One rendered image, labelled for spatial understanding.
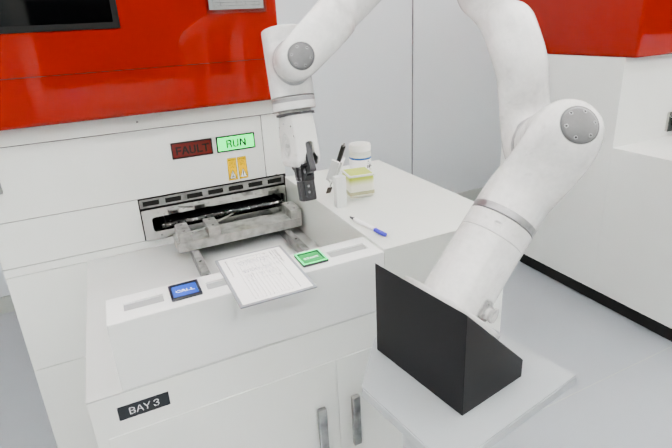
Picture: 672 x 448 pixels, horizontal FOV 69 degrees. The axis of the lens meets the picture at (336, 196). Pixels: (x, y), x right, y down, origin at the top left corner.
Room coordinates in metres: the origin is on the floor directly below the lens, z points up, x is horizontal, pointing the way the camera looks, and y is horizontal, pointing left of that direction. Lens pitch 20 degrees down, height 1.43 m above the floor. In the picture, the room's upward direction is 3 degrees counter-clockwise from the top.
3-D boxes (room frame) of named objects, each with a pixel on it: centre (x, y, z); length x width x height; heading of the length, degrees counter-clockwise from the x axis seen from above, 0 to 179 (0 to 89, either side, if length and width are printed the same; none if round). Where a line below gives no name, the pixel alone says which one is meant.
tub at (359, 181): (1.31, -0.06, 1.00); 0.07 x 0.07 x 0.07; 16
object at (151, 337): (0.88, 0.17, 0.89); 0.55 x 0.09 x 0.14; 115
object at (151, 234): (1.42, 0.37, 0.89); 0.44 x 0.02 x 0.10; 115
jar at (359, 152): (1.53, -0.08, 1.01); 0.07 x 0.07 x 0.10
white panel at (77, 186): (1.36, 0.53, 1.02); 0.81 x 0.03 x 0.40; 115
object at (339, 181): (1.24, 0.00, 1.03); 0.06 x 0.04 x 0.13; 25
